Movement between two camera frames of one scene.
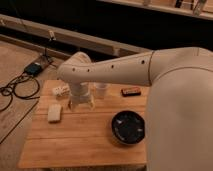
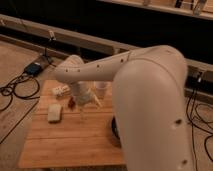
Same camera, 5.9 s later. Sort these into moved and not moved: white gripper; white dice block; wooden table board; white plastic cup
Moved: white gripper
Not moved: white plastic cup; white dice block; wooden table board
